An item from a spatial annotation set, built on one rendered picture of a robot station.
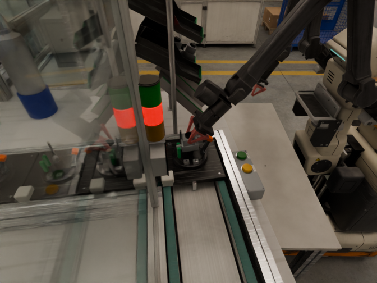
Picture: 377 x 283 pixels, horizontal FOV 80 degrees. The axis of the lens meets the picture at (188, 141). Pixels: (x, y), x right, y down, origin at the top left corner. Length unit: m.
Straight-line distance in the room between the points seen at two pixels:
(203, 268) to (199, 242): 0.08
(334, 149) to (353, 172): 0.16
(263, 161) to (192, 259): 0.57
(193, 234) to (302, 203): 0.46
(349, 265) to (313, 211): 1.06
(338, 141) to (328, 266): 0.95
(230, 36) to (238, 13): 0.41
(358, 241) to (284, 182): 0.87
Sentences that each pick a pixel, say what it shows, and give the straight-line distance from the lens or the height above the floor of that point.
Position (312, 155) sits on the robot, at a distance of 1.33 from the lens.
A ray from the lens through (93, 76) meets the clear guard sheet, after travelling 0.21.
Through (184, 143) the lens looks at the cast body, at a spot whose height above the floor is 1.07.
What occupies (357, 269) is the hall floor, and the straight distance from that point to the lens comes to 2.06.
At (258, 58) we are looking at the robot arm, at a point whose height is 1.37.
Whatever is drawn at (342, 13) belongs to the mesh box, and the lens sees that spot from 5.28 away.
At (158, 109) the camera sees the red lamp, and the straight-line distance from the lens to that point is 0.51.
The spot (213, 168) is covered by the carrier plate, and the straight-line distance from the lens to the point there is 0.89.
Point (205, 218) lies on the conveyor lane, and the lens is 0.83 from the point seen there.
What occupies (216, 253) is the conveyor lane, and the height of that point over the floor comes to 0.92.
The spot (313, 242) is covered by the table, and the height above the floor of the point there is 0.86.
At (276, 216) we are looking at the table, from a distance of 0.95.
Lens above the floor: 1.63
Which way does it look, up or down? 42 degrees down
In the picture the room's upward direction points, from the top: straight up
